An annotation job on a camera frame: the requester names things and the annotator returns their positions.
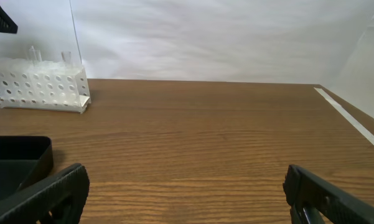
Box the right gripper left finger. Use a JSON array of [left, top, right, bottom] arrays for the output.
[[0, 162, 90, 224]]

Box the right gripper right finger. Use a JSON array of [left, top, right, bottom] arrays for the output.
[[283, 164, 374, 224]]

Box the clear test tube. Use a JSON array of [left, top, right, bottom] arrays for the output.
[[27, 45, 43, 63]]

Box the black tray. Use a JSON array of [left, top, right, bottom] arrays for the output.
[[0, 136, 54, 208]]

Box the white test tube rack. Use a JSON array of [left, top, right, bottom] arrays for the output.
[[0, 58, 92, 114]]

